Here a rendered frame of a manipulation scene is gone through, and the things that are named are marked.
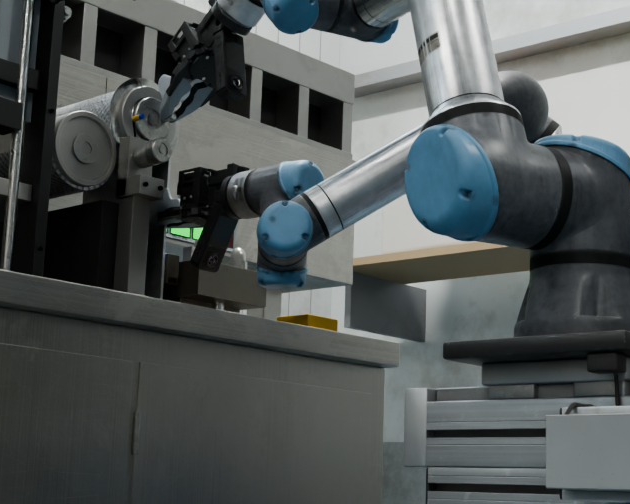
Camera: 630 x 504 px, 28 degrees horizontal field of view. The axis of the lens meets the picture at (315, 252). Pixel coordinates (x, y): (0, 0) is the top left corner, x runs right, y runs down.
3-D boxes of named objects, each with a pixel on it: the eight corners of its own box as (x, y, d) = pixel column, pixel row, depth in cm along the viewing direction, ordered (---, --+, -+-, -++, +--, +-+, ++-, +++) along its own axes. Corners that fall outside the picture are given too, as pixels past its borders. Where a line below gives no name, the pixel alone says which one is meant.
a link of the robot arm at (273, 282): (254, 278, 182) (258, 204, 184) (255, 291, 193) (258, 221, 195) (309, 280, 182) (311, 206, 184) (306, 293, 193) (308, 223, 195)
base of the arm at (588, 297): (676, 352, 140) (674, 264, 142) (610, 335, 129) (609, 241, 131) (558, 358, 150) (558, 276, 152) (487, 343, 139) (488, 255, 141)
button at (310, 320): (307, 328, 193) (308, 313, 193) (275, 331, 197) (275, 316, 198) (338, 334, 198) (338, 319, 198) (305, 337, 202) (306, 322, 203)
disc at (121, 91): (107, 154, 202) (113, 67, 205) (105, 154, 202) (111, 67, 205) (176, 174, 213) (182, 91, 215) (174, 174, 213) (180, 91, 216)
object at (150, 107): (132, 97, 205) (166, 96, 210) (124, 99, 206) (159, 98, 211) (139, 143, 205) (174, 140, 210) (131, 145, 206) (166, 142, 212)
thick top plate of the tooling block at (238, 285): (197, 294, 208) (199, 258, 209) (54, 312, 235) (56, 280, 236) (266, 307, 219) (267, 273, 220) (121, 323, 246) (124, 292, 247)
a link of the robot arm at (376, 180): (579, 102, 177) (282, 275, 171) (561, 124, 188) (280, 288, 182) (535, 34, 179) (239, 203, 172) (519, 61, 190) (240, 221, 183)
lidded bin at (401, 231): (540, 261, 473) (540, 192, 479) (479, 242, 444) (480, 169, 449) (436, 273, 505) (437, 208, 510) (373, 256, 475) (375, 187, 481)
